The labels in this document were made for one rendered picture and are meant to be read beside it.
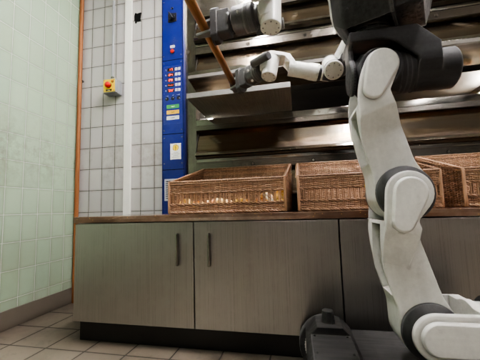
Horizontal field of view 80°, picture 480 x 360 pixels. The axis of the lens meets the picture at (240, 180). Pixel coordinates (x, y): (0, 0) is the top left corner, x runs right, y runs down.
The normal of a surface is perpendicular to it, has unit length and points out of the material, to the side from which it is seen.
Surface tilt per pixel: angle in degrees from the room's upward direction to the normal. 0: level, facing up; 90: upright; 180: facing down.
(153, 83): 90
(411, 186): 90
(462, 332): 90
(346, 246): 90
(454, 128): 70
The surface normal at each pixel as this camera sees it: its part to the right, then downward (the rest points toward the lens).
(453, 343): -0.18, -0.09
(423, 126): -0.21, -0.43
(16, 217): 0.98, -0.05
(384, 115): -0.01, 0.30
